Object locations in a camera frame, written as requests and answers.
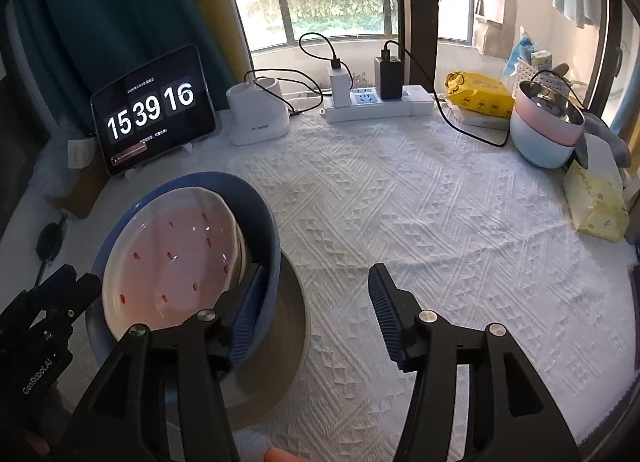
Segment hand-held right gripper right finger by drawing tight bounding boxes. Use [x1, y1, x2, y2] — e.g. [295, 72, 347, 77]
[368, 263, 583, 462]

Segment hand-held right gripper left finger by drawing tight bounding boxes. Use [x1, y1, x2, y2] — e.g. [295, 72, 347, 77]
[52, 265, 268, 462]

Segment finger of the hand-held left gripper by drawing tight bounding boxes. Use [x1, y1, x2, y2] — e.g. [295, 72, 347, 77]
[31, 263, 79, 301]
[51, 273, 104, 324]

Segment beige plate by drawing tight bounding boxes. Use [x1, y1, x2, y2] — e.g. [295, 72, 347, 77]
[220, 249, 312, 432]

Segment dark blue bowl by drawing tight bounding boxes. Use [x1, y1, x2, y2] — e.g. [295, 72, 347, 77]
[85, 171, 282, 373]

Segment pink strawberry print bowl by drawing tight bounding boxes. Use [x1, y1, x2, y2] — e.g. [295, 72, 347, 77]
[101, 186, 246, 340]

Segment person's left hand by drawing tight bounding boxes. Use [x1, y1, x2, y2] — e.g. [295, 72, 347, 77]
[22, 434, 51, 459]

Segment small cardboard box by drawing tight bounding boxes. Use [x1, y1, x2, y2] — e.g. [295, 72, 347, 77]
[47, 152, 108, 219]

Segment small white box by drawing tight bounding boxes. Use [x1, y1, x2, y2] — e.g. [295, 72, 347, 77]
[67, 139, 96, 170]

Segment black tablet clock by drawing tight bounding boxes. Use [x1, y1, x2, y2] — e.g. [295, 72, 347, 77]
[90, 44, 218, 178]

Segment white lamp base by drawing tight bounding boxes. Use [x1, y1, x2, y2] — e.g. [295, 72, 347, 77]
[226, 76, 291, 146]

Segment white power strip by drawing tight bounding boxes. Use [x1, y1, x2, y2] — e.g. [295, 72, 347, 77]
[320, 85, 435, 124]

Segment white wipes packet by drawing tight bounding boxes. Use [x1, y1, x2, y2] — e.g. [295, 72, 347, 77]
[450, 105, 512, 132]

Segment white charger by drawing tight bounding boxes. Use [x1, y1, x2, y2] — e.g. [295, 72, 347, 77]
[327, 66, 352, 109]

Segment yellow tissue box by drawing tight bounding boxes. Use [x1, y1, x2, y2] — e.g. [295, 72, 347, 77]
[562, 132, 630, 243]

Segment black charger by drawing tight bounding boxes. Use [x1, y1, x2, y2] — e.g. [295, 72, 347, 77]
[374, 55, 403, 100]

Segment yellow wipes packet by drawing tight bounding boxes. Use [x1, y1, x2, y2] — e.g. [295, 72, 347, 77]
[445, 70, 516, 118]

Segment white perforated basket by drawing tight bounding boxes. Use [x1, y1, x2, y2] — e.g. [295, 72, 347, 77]
[515, 57, 571, 93]

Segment teal curtain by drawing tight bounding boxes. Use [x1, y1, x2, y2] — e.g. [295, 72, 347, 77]
[30, 0, 236, 113]

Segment grey cloth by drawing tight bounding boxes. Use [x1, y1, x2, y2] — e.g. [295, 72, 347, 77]
[575, 112, 631, 168]

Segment blue plastic package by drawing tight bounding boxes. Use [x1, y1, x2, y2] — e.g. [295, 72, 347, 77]
[502, 37, 536, 76]

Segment yellow curtain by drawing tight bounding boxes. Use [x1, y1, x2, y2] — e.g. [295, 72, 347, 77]
[180, 0, 251, 93]

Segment black round corded device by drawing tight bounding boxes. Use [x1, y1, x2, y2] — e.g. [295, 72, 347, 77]
[37, 215, 68, 288]

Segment long black cable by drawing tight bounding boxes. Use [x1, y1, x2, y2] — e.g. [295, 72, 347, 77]
[381, 40, 571, 148]

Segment black charger cable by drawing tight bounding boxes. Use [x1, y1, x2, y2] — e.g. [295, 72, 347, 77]
[299, 32, 341, 70]

